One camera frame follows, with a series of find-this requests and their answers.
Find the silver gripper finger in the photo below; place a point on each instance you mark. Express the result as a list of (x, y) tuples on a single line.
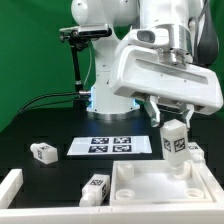
[(151, 108), (187, 113)]

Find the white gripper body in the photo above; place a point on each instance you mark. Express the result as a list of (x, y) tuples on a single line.
[(168, 74)]

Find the white square tabletop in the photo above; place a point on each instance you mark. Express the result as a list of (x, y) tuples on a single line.
[(145, 182)]

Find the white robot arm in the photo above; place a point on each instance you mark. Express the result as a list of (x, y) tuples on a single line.
[(122, 16)]

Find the white sheet with tags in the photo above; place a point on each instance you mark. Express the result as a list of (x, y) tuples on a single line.
[(110, 145)]

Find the white U-shaped fence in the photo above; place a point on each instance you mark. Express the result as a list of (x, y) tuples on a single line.
[(196, 213)]

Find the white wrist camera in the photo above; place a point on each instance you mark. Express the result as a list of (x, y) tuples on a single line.
[(145, 40)]

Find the camera on black stand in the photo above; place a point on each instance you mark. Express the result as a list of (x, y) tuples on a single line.
[(79, 38)]

